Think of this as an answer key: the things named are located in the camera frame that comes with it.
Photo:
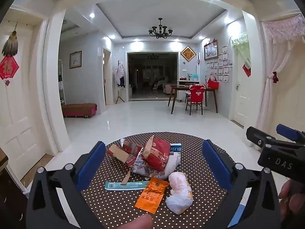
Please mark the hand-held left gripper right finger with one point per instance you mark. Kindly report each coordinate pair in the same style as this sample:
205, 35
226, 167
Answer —
216, 165

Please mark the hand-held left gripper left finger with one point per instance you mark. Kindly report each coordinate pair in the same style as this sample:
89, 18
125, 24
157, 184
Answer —
91, 165

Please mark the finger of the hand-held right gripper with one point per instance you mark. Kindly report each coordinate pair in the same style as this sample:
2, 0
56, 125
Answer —
287, 131
257, 136

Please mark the teal strip packet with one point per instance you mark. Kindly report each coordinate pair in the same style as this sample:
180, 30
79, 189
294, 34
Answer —
114, 186

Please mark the torn red cardboard box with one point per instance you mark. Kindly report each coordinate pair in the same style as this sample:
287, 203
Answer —
119, 151

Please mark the brown cardboard scrap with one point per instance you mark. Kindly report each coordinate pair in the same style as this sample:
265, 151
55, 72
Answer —
125, 177

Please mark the white plastic bag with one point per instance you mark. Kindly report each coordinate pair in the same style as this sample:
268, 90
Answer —
173, 164

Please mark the blue and white carton box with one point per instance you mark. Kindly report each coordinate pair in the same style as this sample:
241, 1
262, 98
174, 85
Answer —
176, 149

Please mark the white and pink bag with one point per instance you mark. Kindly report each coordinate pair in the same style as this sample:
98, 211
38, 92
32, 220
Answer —
178, 190

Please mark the grey patterned wrapper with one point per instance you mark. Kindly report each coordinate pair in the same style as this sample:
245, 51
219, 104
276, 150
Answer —
140, 168

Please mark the red paper bag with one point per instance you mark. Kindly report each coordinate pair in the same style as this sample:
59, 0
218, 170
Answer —
156, 157

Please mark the orange foil packet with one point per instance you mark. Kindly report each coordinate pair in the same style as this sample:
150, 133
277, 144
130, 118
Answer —
149, 196

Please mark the person's right hand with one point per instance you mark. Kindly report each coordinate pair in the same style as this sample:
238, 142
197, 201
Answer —
294, 199

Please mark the person's left hand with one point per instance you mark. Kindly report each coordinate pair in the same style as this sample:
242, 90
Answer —
133, 223

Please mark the round table with polka-dot cloth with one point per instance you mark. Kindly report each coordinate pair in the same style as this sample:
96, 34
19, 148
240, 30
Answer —
114, 207

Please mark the red curtain tie bow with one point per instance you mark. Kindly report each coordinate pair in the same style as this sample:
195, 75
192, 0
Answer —
275, 76

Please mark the red upholstered bench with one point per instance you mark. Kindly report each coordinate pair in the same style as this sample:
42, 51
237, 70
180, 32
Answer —
78, 108

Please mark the small red door ornament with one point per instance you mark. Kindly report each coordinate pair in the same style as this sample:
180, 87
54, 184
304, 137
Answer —
246, 69

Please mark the red tote bag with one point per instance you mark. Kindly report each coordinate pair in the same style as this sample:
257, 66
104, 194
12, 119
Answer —
213, 84

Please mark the pink curtain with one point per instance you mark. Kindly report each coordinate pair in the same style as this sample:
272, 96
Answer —
281, 59

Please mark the chair with red cover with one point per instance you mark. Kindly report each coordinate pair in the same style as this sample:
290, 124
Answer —
196, 94

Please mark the white panel door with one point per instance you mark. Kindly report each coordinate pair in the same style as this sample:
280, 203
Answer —
16, 128

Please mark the dark wooden dining table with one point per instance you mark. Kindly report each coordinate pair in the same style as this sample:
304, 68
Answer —
180, 87

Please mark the small potted plant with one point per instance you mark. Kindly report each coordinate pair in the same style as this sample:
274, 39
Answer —
189, 76

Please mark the green curtain valance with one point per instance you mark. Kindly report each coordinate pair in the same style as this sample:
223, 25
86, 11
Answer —
241, 45

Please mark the coat rack with clothes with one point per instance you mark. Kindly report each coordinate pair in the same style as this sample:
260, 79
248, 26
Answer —
118, 75

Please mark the glass sliding door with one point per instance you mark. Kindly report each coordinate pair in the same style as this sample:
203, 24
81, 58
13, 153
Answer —
152, 76

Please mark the red diamond door decoration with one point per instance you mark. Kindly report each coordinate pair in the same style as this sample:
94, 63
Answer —
8, 68

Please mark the black chandelier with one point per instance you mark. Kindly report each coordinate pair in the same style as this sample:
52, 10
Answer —
160, 31

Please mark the straw tassel door hanging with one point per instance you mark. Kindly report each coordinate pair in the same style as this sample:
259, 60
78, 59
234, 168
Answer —
10, 45

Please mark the group of wall certificates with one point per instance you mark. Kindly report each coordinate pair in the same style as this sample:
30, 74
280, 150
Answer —
222, 64

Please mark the framed picture with brown frame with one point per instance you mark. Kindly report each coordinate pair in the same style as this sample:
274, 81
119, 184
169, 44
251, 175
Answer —
75, 59

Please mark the diamond-shaped wall ornament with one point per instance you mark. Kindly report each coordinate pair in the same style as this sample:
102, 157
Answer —
188, 53

